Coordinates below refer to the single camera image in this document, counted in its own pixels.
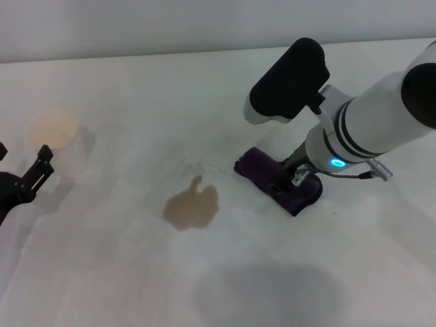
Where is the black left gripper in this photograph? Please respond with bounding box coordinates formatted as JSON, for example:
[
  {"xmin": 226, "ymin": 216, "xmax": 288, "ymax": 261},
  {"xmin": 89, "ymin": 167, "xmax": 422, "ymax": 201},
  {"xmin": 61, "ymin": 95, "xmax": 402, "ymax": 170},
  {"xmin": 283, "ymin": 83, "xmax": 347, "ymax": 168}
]
[{"xmin": 0, "ymin": 142, "xmax": 56, "ymax": 225}]

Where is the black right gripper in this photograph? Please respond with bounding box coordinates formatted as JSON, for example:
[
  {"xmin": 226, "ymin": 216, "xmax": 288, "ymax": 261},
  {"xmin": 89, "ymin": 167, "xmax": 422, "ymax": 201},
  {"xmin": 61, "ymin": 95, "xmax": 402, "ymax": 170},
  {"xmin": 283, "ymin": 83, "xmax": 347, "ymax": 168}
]
[{"xmin": 268, "ymin": 145, "xmax": 310, "ymax": 195}]

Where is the purple rag with black trim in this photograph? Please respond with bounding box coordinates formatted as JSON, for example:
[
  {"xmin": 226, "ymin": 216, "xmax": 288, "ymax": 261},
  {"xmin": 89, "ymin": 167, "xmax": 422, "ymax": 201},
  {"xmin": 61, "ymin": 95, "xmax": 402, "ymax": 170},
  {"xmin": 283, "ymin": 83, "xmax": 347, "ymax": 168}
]
[{"xmin": 233, "ymin": 146, "xmax": 324, "ymax": 217}]

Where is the brown water stain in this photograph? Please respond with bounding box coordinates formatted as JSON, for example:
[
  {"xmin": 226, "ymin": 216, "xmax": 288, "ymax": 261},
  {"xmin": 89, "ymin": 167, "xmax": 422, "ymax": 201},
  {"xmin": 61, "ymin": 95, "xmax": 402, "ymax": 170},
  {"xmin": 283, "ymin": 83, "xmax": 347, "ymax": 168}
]
[{"xmin": 162, "ymin": 174, "xmax": 221, "ymax": 232}]

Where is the white paper cup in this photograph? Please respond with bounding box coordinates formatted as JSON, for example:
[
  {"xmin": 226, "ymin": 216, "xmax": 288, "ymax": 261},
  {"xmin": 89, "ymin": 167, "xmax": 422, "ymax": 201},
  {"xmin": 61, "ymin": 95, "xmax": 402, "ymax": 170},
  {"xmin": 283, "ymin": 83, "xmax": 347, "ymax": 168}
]
[{"xmin": 26, "ymin": 107, "xmax": 90, "ymax": 178}]

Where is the thin grey wrist cable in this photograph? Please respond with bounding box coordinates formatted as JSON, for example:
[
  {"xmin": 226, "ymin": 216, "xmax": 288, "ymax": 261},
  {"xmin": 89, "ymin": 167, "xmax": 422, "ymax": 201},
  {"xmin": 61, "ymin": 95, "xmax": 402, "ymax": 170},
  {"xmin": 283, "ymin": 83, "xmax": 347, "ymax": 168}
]
[{"xmin": 316, "ymin": 169, "xmax": 373, "ymax": 181}]

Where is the silver cable connector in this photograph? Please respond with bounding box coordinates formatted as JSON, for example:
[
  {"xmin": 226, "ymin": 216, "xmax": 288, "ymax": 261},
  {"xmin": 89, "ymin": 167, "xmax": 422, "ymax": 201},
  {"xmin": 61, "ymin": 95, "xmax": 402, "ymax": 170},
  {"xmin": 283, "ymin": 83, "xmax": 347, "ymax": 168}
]
[{"xmin": 367, "ymin": 157, "xmax": 395, "ymax": 182}]

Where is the black and white wrist camera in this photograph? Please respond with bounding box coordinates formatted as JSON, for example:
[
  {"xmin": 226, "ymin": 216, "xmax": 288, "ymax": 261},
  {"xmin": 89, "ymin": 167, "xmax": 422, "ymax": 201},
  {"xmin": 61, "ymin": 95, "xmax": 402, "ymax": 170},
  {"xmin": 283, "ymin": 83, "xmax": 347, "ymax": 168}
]
[{"xmin": 243, "ymin": 37, "xmax": 332, "ymax": 126}]

